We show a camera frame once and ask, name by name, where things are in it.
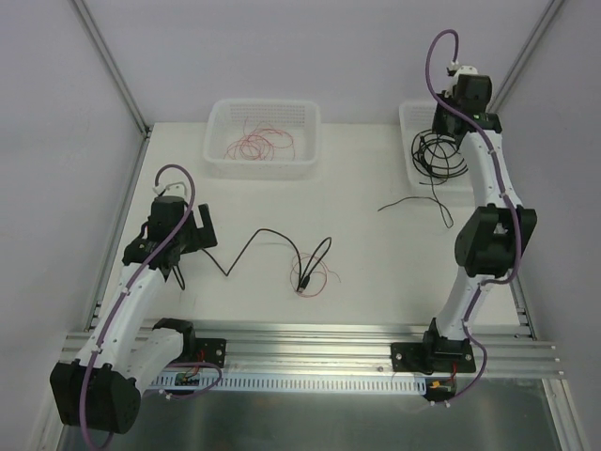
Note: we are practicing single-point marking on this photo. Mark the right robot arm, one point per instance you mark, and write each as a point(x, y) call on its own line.
point(490, 245)

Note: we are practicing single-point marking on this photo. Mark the aluminium frame post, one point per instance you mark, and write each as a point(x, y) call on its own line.
point(539, 31)
point(107, 59)

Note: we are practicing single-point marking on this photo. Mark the left white plastic basket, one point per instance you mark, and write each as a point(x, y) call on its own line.
point(263, 139)

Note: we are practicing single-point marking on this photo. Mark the white slotted cable duct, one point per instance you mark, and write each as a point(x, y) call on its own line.
point(282, 383)

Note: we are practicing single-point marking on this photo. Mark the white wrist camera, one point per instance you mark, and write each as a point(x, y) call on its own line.
point(178, 189)
point(455, 69)

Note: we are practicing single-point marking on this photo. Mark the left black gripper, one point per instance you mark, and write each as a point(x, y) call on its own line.
point(176, 254)

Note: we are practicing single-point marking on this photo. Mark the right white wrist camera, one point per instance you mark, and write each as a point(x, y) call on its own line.
point(455, 69)

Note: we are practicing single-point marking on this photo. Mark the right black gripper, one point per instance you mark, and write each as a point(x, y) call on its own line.
point(447, 124)

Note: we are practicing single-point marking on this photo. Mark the right white plastic basket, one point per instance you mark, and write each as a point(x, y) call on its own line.
point(414, 117)

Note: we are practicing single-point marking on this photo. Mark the left aluminium frame post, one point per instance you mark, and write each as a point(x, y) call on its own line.
point(107, 59)

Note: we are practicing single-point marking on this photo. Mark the black cable gold plug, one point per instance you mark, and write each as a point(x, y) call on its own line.
point(436, 156)

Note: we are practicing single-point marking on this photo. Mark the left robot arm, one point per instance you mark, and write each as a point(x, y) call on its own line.
point(102, 387)

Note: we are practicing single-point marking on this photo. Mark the aluminium mounting rail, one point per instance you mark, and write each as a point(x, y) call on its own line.
point(338, 349)

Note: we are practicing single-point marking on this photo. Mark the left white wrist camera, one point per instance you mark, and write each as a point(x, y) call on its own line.
point(178, 189)

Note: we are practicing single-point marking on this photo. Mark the white plastic basket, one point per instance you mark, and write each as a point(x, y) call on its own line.
point(414, 117)
point(263, 139)

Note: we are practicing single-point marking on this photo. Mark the right aluminium frame post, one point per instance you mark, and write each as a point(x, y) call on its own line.
point(539, 31)

